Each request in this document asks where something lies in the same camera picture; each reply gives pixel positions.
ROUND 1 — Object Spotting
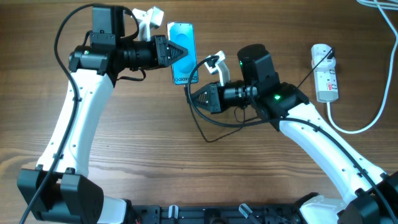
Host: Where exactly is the blue Galaxy smartphone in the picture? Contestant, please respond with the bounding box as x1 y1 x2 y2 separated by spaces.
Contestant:
167 22 197 85

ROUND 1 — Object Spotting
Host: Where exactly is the black USB charging cable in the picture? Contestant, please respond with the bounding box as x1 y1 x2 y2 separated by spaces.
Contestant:
183 48 335 143

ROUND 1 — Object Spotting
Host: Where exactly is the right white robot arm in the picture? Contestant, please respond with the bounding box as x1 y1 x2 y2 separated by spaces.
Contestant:
185 44 397 223

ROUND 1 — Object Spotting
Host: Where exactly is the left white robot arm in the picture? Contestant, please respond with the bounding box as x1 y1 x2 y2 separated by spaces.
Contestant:
17 3 188 223

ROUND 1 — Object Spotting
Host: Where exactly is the white power strip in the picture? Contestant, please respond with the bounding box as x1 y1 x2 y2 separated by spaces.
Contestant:
311 44 338 103

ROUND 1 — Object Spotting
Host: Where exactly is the white power strip cord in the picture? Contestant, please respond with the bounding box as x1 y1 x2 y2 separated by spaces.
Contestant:
326 0 398 135

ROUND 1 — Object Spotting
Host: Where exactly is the white cables top corner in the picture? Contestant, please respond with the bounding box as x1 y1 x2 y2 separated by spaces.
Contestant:
356 0 398 11

